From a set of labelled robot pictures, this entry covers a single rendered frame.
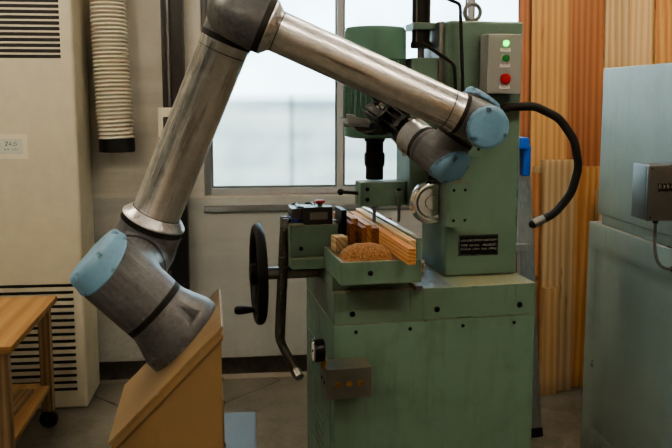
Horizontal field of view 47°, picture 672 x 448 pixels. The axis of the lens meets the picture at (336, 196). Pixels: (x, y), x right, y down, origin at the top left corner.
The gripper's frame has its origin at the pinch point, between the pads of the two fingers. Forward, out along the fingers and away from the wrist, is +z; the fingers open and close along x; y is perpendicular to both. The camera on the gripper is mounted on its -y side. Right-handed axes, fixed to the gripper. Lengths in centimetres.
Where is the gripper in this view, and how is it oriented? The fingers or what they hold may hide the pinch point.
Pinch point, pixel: (361, 99)
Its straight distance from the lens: 201.1
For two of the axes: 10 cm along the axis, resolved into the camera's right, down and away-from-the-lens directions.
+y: -3.9, -4.6, -8.0
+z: -5.9, -5.4, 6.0
